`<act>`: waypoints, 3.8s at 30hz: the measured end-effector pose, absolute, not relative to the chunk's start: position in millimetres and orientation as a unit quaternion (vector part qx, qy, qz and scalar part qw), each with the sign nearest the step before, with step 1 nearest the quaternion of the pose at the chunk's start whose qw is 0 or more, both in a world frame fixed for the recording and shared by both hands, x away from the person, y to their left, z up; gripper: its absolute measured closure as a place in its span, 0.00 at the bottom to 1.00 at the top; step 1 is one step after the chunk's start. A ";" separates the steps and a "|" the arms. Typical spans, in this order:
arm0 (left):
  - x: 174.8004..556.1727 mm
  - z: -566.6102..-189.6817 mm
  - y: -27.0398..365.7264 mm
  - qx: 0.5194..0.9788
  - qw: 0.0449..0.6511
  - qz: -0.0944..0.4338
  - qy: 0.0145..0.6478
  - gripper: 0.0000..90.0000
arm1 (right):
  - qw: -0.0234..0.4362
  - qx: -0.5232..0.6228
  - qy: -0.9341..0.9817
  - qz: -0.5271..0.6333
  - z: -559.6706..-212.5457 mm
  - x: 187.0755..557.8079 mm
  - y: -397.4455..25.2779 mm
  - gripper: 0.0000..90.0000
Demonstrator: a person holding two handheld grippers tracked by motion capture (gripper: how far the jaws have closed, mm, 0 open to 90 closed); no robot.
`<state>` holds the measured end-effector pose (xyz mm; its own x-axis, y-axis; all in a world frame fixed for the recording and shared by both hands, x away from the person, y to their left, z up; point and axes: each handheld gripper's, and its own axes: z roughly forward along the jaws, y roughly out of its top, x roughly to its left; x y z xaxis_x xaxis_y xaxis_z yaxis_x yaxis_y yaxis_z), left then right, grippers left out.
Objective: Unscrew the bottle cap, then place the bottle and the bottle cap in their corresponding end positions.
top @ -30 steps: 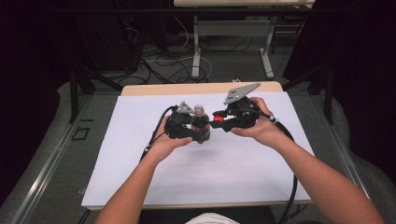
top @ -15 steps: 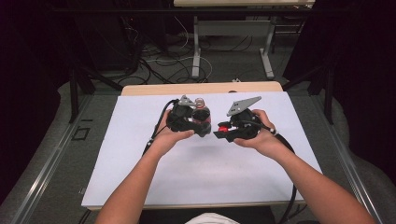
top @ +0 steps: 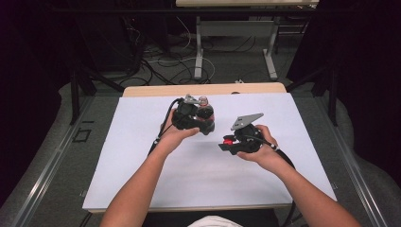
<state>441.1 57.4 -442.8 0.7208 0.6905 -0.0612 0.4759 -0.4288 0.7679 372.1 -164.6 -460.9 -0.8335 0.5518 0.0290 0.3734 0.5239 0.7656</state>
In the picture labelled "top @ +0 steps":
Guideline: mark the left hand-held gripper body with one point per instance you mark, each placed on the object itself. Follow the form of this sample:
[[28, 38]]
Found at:
[[186, 116]]

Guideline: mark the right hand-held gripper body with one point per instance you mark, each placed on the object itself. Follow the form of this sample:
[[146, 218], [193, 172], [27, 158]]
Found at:
[[249, 138]]

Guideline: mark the red bottle cap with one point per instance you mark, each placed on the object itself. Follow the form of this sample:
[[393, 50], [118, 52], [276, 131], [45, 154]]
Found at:
[[228, 142]]

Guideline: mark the small dark soda bottle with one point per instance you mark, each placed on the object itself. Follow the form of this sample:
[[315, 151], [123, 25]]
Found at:
[[205, 114]]

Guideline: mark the person's left hand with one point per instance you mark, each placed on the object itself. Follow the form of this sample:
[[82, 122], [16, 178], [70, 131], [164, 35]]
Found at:
[[176, 137]]

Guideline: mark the person's right hand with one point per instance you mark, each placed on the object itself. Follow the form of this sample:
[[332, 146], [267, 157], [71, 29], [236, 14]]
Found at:
[[268, 154]]

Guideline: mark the light wooden table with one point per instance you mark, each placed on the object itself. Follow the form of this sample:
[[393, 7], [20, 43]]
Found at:
[[176, 89]]

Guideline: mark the white table mat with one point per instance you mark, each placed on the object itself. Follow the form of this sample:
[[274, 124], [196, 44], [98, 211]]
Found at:
[[201, 176]]

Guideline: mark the person's white clothing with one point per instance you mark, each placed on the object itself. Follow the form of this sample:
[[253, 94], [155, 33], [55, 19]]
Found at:
[[216, 221]]

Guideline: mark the black metal stand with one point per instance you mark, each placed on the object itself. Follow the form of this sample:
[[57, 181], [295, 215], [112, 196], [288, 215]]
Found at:
[[327, 88], [78, 91]]

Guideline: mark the desk with white legs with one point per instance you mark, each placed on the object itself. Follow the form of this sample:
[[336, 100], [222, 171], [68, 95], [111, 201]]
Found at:
[[239, 28]]

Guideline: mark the aluminium floor rail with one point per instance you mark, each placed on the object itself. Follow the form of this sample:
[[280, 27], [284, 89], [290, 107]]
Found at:
[[47, 170], [350, 164]]

